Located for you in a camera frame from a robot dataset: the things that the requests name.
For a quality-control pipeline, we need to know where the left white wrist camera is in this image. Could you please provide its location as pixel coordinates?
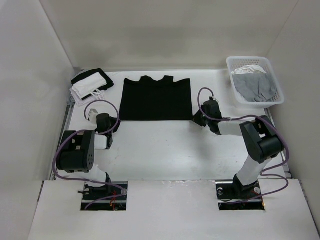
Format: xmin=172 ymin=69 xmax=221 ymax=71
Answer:
xmin=87 ymin=108 xmax=99 ymax=124

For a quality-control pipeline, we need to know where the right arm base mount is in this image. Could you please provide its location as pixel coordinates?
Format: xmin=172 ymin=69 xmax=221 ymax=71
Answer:
xmin=215 ymin=181 xmax=265 ymax=211

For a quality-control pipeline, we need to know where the folded white tank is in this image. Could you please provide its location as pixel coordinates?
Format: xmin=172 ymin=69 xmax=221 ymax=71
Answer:
xmin=71 ymin=72 xmax=107 ymax=99
xmin=69 ymin=88 xmax=105 ymax=107

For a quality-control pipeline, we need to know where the folded black tank top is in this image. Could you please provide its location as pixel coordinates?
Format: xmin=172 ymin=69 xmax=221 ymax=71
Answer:
xmin=71 ymin=68 xmax=114 ymax=90

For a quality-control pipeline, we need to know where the bottom folded white tank top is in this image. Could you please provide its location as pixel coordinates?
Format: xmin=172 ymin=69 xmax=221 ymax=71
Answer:
xmin=69 ymin=88 xmax=105 ymax=107

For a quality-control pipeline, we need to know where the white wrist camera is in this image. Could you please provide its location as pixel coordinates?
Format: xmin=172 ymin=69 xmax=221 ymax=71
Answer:
xmin=87 ymin=108 xmax=99 ymax=124
xmin=209 ymin=96 xmax=219 ymax=104

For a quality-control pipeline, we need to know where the metal table rail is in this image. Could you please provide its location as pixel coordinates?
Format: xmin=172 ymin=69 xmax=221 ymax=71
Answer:
xmin=48 ymin=98 xmax=75 ymax=181
xmin=264 ymin=108 xmax=292 ymax=179

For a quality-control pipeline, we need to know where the white tank top in basket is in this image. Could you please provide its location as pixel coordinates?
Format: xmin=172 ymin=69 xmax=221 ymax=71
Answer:
xmin=231 ymin=64 xmax=267 ymax=75

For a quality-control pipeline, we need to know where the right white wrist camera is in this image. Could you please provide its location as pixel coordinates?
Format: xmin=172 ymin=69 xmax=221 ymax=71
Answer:
xmin=209 ymin=96 xmax=219 ymax=104

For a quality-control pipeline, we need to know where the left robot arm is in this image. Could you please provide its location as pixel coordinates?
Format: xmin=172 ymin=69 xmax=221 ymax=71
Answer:
xmin=55 ymin=109 xmax=121 ymax=200

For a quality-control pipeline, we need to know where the black tank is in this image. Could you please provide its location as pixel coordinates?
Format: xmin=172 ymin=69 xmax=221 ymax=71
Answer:
xmin=119 ymin=75 xmax=193 ymax=121
xmin=71 ymin=68 xmax=114 ymax=90

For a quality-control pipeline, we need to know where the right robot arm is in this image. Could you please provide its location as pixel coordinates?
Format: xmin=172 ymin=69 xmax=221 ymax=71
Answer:
xmin=192 ymin=97 xmax=285 ymax=199

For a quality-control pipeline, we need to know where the right metal table rail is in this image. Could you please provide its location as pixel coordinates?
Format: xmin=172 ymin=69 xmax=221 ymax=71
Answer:
xmin=264 ymin=108 xmax=292 ymax=179

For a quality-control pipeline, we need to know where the grey tank top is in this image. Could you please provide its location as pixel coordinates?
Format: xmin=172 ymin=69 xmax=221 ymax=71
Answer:
xmin=233 ymin=72 xmax=277 ymax=102

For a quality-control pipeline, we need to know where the white plastic basket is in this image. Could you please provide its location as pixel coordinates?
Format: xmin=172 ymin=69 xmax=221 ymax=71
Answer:
xmin=226 ymin=56 xmax=285 ymax=109

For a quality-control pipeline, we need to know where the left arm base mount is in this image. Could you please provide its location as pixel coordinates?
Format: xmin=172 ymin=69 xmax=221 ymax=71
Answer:
xmin=77 ymin=182 xmax=128 ymax=212

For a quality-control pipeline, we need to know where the left metal table rail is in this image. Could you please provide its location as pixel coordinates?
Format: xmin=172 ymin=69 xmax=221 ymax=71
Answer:
xmin=48 ymin=98 xmax=75 ymax=181

